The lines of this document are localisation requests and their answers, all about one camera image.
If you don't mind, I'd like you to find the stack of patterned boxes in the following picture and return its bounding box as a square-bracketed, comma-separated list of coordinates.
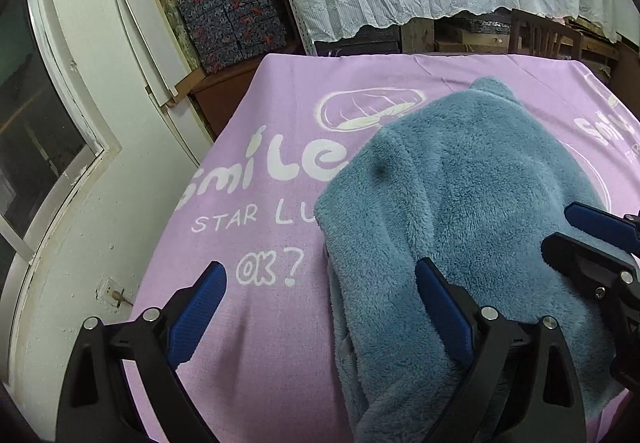
[172, 0, 289, 74]

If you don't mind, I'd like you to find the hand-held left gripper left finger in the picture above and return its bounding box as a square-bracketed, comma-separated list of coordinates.
[54, 261, 228, 443]

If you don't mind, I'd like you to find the wooden table frame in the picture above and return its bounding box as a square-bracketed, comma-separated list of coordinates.
[400, 15, 623, 74]

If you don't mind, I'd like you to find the white perforated shelf post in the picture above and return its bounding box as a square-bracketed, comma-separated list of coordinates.
[271, 0, 318, 57]

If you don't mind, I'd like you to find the white leaning board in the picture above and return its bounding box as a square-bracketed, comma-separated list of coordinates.
[111, 0, 211, 164]

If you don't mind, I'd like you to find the blue fleece garment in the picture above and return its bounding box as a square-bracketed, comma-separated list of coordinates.
[314, 77, 626, 443]

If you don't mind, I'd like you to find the purple printed blanket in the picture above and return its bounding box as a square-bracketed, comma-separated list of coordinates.
[122, 52, 640, 443]

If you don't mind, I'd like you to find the wooden chair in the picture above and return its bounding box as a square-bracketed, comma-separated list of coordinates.
[510, 9, 584, 62]

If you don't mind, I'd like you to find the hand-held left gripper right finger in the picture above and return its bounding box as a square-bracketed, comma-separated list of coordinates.
[414, 258, 588, 443]

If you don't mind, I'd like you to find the wooden cabinet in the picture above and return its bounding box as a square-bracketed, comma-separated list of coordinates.
[189, 57, 267, 140]

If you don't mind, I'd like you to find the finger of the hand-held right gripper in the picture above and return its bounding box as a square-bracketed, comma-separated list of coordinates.
[565, 202, 640, 255]
[541, 232, 640, 305]

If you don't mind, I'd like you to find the green patterned panel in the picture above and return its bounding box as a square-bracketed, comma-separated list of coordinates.
[141, 0, 195, 74]

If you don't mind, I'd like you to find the window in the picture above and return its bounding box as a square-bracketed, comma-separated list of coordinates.
[0, 0, 122, 274]

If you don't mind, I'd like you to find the wall socket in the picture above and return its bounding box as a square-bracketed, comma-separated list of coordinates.
[96, 277, 133, 307]

